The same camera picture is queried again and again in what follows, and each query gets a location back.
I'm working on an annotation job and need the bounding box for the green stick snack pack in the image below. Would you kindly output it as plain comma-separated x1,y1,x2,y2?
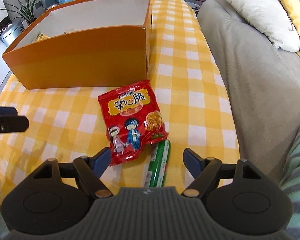
144,139,171,187

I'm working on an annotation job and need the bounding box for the red cartoon noodle snack bag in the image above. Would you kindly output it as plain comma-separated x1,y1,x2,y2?
98,80,168,166

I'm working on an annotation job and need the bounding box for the yellow biscuit snack bag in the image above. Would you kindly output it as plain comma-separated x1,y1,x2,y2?
32,32,50,43

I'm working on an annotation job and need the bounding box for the silver trash bin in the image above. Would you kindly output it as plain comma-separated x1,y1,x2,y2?
0,21,24,47

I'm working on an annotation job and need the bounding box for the striped pyjama leg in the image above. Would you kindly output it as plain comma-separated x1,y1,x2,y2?
280,129,300,239

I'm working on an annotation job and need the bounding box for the potted long-leaf plant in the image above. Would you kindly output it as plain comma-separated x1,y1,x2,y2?
0,0,41,25

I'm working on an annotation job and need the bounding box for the beige sofa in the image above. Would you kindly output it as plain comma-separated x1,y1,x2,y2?
197,0,300,183

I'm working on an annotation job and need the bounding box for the orange cardboard box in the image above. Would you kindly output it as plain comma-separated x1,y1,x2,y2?
2,0,152,89

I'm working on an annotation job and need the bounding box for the small waste basket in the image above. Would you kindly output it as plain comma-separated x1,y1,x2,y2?
186,2,200,14

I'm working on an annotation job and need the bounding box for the white cushion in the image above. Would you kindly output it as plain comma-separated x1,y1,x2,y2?
225,0,300,53

